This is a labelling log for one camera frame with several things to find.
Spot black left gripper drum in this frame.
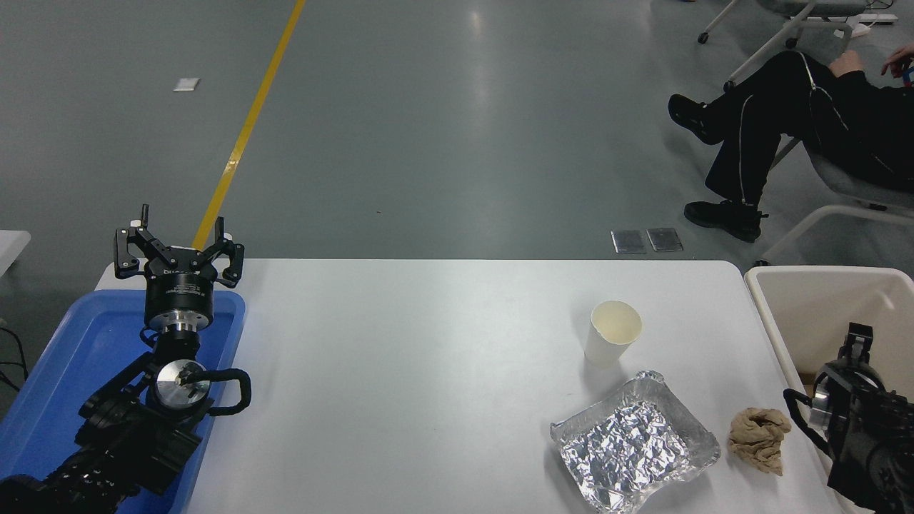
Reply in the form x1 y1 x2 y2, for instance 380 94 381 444
145 248 216 331

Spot white paper cup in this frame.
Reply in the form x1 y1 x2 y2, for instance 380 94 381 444
584 301 643 368

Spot person's hand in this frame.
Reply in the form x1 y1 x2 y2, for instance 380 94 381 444
828 50 867 79
881 43 914 79

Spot blue plastic tray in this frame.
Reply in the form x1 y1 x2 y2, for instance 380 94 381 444
0 289 246 514

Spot white side table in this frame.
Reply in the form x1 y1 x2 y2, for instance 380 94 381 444
0 231 31 276

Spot crumpled foil tray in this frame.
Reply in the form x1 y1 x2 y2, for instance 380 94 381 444
550 370 722 513

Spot crumpled tan paper ball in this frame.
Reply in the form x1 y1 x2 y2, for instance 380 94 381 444
728 408 793 477

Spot large pale bin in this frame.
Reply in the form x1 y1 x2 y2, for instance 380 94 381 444
744 266 914 514

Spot seated person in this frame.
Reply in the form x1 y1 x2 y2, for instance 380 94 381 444
668 43 914 243

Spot white-legged office chair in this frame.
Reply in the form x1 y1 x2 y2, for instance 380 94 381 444
698 0 869 91

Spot white power strip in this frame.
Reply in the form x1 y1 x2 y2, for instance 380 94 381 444
851 13 899 38

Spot black floor cables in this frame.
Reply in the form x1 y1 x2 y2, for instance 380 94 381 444
0 325 30 393

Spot grey chair with white frame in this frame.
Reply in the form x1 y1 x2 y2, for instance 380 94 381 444
755 136 914 267

